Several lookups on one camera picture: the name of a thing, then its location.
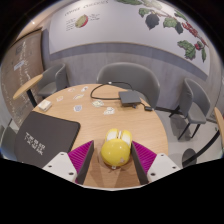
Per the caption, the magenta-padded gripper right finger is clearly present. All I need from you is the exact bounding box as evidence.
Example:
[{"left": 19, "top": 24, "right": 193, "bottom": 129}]
[{"left": 130, "top": 140, "right": 183, "bottom": 186}]

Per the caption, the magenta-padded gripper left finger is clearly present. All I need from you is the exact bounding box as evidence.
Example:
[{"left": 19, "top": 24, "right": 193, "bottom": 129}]
[{"left": 42, "top": 139, "right": 96, "bottom": 186}]

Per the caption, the black mouse pad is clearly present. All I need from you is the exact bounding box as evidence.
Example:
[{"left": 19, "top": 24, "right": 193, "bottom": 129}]
[{"left": 13, "top": 110, "right": 82, "bottom": 169}]

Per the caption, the yellow computer mouse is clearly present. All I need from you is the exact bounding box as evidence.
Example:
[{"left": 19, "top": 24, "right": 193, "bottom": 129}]
[{"left": 100, "top": 128, "right": 134, "bottom": 168}]

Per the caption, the small white box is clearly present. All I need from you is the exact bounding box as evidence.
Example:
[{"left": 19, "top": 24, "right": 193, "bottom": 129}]
[{"left": 37, "top": 99, "right": 53, "bottom": 112}]

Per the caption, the grey chair with black legs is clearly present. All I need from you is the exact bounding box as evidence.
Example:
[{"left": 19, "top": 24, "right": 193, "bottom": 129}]
[{"left": 168, "top": 77, "right": 212, "bottom": 141}]

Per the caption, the dark grey flat box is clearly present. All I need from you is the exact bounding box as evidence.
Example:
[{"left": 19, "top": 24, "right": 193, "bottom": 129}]
[{"left": 118, "top": 90, "right": 143, "bottom": 108}]

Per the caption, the grey upholstered chair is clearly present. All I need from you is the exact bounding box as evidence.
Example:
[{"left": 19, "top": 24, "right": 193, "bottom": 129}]
[{"left": 35, "top": 63, "right": 70, "bottom": 100}]

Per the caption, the round wooden side table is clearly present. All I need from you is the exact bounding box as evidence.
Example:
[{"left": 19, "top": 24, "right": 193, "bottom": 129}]
[{"left": 12, "top": 73, "right": 45, "bottom": 108}]

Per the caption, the grey wide-backed armchair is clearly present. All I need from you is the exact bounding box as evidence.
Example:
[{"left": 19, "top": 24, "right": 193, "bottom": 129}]
[{"left": 96, "top": 62, "right": 161, "bottom": 108}]

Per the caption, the black cable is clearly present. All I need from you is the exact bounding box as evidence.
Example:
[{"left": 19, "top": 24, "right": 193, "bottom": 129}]
[{"left": 89, "top": 81, "right": 134, "bottom": 101}]

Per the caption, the brown chalk-written wall board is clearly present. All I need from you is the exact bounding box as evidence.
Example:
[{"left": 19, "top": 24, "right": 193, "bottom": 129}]
[{"left": 0, "top": 29, "right": 45, "bottom": 128}]

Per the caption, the white botanical wall panel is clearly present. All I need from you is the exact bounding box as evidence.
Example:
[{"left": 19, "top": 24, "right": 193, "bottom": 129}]
[{"left": 48, "top": 0, "right": 212, "bottom": 77}]

